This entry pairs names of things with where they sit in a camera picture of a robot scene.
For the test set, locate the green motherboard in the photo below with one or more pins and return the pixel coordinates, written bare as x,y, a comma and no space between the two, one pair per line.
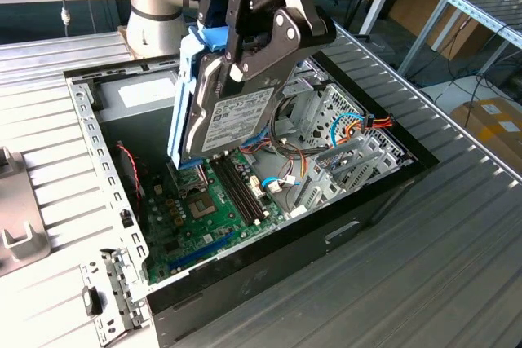
195,238

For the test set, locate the silver hinged slot bracket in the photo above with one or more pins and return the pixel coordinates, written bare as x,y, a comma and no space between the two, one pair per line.
118,283

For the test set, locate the metal frame slat table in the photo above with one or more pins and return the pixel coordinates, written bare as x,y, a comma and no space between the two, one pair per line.
495,5

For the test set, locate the blue expansion slot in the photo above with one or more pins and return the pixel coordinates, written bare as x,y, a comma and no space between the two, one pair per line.
203,251

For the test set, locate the cardboard box with labels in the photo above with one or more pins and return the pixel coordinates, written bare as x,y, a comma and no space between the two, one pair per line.
489,128

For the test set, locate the grey parts rack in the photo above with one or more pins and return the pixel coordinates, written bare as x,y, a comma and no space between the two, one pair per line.
16,197

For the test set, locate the plain brown cardboard box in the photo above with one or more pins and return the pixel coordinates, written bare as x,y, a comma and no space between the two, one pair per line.
412,10

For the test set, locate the silver metal drive cage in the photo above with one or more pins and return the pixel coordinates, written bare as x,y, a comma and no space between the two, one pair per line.
299,87

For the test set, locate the black RAM slot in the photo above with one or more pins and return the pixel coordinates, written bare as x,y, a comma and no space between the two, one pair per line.
241,189
231,189
236,189
246,189

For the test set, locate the CPU socket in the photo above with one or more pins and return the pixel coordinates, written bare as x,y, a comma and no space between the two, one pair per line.
204,207

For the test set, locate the hard disk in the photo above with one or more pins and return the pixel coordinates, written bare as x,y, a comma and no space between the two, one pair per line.
236,115

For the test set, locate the grey power supply unit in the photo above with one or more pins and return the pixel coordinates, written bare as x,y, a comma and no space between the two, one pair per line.
134,93

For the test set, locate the black open PC case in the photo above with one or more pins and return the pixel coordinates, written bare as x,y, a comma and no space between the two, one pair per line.
285,266

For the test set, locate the silver disk bay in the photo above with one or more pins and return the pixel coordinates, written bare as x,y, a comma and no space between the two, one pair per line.
318,179

